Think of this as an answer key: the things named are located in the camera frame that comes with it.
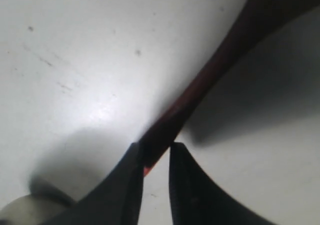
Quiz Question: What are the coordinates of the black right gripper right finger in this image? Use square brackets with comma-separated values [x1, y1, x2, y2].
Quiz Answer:
[169, 142, 271, 225]

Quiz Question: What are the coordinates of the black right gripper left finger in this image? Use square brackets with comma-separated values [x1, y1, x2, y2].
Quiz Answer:
[45, 143, 144, 225]

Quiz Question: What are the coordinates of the dark brown wooden spoon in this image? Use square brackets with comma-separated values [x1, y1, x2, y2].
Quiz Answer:
[139, 0, 320, 176]

